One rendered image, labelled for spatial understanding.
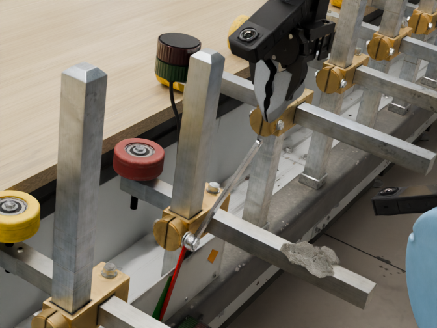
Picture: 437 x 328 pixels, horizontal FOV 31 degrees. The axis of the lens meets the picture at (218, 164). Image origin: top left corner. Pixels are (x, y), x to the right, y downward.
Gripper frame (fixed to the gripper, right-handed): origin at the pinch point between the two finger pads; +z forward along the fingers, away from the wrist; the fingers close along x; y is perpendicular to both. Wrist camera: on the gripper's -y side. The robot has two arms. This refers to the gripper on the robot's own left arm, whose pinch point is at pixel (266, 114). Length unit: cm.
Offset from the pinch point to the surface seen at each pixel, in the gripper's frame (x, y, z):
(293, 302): 35, 85, 103
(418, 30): 21, 87, 10
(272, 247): -7.4, -2.8, 17.6
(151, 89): 34.9, 12.5, 13.4
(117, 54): 50, 18, 13
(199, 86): 5.3, -9.2, -4.4
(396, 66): 48, 138, 41
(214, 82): 4.2, -7.4, -5.0
